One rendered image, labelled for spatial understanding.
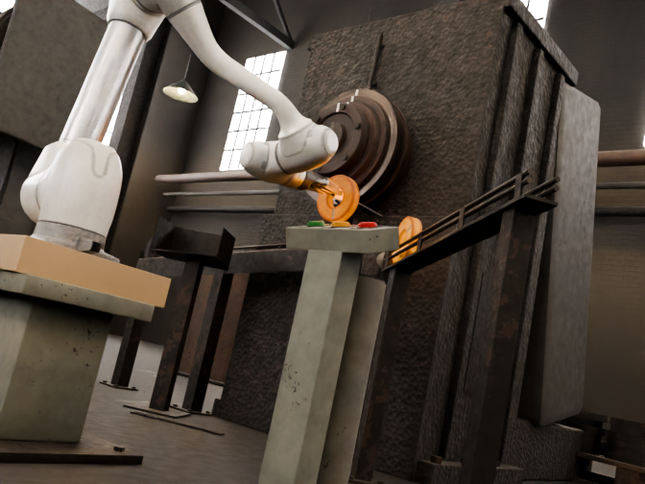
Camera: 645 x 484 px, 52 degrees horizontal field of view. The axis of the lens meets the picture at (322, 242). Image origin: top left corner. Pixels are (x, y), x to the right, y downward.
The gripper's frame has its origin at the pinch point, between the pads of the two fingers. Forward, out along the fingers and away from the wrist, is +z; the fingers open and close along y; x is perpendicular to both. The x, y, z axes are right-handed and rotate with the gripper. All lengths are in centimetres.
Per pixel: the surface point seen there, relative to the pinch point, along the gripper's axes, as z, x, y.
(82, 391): -78, -67, 5
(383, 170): 23.8, 15.4, -2.1
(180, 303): -2, -44, -68
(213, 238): 11, -15, -73
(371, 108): 22.8, 39.2, -11.4
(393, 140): 24.4, 26.7, -0.5
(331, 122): 15.3, 32.2, -23.4
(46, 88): 18, 79, -281
